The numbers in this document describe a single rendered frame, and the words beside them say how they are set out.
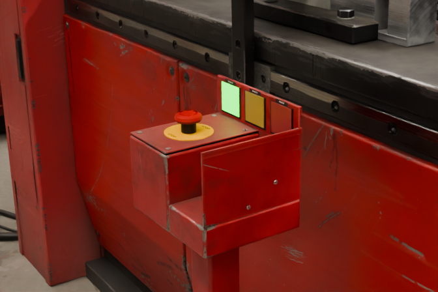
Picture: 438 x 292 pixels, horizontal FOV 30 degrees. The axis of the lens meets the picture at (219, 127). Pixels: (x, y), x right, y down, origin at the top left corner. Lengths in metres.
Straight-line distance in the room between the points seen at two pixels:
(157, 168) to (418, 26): 0.45
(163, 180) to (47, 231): 1.21
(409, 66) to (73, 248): 1.41
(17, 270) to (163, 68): 1.02
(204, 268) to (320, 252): 0.23
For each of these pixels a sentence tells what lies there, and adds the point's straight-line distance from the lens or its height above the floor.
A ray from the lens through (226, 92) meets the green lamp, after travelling 1.23.
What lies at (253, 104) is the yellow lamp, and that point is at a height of 0.82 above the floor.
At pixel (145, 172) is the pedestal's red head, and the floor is 0.73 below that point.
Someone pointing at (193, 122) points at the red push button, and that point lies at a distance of 1.15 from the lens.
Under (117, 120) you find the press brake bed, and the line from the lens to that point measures 1.93.
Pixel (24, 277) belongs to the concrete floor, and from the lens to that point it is 2.45.
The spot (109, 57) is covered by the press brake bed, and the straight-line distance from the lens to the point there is 1.90.
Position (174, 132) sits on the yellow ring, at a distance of 1.17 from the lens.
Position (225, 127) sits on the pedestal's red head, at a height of 0.78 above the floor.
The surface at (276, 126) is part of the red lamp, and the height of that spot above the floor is 0.80.
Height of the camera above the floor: 1.18
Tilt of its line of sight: 19 degrees down
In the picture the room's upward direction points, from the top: 1 degrees counter-clockwise
